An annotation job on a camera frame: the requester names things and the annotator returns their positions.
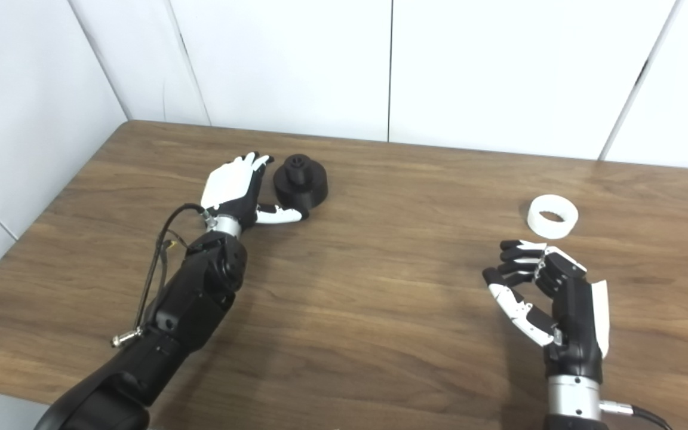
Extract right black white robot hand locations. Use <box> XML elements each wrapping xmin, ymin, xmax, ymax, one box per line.
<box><xmin>483</xmin><ymin>239</ymin><xmax>610</xmax><ymax>383</ymax></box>

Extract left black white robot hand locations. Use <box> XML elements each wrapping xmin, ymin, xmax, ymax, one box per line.
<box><xmin>201</xmin><ymin>152</ymin><xmax>310</xmax><ymax>231</ymax></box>

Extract round black plastic part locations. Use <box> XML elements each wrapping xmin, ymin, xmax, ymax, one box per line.
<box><xmin>274</xmin><ymin>154</ymin><xmax>329</xmax><ymax>211</ymax></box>

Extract white plastic ring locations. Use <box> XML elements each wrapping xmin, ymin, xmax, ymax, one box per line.
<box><xmin>527</xmin><ymin>195</ymin><xmax>579</xmax><ymax>240</ymax></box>

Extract thin left arm wires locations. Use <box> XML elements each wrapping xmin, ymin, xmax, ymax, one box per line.
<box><xmin>156</xmin><ymin>238</ymin><xmax>191</xmax><ymax>299</ymax></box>

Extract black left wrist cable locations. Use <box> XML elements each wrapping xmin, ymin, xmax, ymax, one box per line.
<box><xmin>111</xmin><ymin>203</ymin><xmax>207</xmax><ymax>348</ymax></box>

